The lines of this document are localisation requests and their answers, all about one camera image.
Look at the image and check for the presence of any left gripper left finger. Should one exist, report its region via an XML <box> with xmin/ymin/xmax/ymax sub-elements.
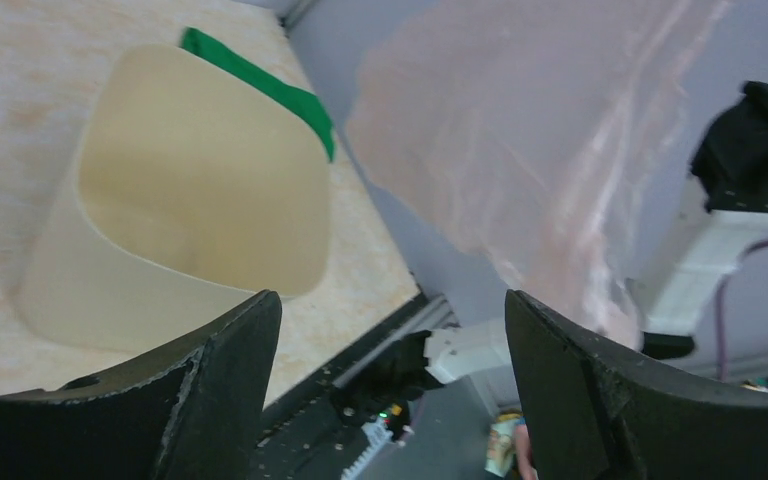
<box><xmin>0</xmin><ymin>291</ymin><xmax>282</xmax><ymax>479</ymax></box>

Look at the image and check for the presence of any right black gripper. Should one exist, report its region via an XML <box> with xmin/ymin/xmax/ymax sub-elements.
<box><xmin>690</xmin><ymin>81</ymin><xmax>768</xmax><ymax>214</ymax></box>

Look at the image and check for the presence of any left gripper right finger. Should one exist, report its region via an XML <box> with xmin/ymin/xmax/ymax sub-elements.
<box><xmin>505</xmin><ymin>290</ymin><xmax>768</xmax><ymax>479</ymax></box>

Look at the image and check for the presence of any pink plastic trash bag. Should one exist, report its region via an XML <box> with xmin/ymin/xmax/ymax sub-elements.
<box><xmin>345</xmin><ymin>1</ymin><xmax>728</xmax><ymax>348</ymax></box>

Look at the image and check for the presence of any beige plastic trash bin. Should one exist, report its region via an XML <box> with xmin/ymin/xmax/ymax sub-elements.
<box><xmin>16</xmin><ymin>44</ymin><xmax>331</xmax><ymax>354</ymax></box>

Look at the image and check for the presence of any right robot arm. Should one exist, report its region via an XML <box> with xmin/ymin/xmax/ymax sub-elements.
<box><xmin>331</xmin><ymin>81</ymin><xmax>768</xmax><ymax>424</ymax></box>

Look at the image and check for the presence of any green cloth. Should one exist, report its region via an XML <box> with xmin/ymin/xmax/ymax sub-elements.
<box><xmin>179</xmin><ymin>27</ymin><xmax>336</xmax><ymax>163</ymax></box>

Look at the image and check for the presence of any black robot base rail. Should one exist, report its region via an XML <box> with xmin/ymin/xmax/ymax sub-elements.
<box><xmin>248</xmin><ymin>294</ymin><xmax>453</xmax><ymax>479</ymax></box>

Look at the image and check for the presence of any white cable duct strip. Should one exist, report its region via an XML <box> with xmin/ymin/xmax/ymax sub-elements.
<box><xmin>340</xmin><ymin>415</ymin><xmax>393</xmax><ymax>480</ymax></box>

